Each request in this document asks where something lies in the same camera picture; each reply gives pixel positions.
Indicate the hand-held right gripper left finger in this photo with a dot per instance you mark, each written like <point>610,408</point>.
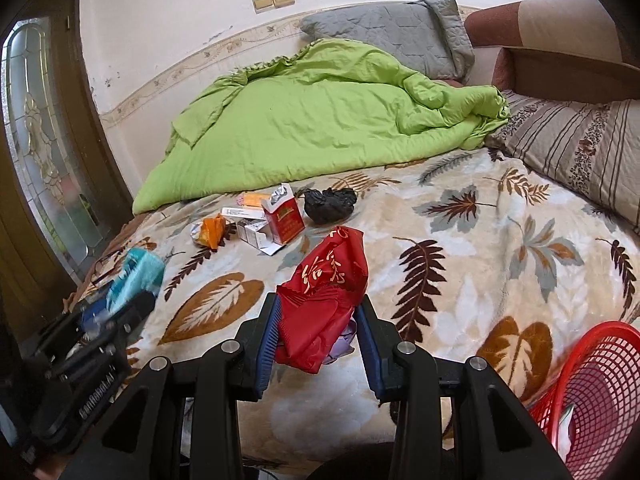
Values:
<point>267,342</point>

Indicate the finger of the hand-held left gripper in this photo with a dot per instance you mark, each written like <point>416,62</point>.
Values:
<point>92,307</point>
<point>135,310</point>

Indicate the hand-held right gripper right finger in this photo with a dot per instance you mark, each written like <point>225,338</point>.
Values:
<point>370,355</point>

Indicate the teal snack packet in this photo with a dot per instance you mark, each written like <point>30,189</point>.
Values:
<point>142,267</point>

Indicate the red plastic bag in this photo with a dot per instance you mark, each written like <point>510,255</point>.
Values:
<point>320,310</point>

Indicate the white and blue carton box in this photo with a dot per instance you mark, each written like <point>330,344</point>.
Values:
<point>255,235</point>

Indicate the red mesh plastic basket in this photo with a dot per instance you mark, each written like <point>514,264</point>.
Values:
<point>595,390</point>

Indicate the pale purple plastic scrap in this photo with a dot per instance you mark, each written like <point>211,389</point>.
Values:
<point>342,344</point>

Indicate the orange crumpled wrapper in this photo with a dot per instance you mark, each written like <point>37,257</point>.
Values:
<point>212,230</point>

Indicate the leaf print blanket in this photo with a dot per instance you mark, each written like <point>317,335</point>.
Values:
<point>450,270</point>

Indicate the red white small bottle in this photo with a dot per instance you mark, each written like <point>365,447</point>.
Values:
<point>286,221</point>

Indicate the flat white box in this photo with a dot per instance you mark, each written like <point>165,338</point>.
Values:
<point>242,213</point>

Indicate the orange box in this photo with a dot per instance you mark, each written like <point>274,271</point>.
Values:
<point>257,201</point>

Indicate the black plastic bag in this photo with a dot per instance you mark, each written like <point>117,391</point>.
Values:
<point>330,205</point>

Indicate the wooden door with glass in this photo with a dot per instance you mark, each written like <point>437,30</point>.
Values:
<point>45,160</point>

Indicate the green quilt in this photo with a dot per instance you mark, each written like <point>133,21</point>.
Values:
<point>310,120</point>

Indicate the striped floral pillow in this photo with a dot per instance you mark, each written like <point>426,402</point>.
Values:
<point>580,145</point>

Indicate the grey quilted pillow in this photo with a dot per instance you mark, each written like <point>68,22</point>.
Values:
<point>395,30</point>

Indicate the brown and beige headboard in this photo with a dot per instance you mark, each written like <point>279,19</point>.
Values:
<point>550,30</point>

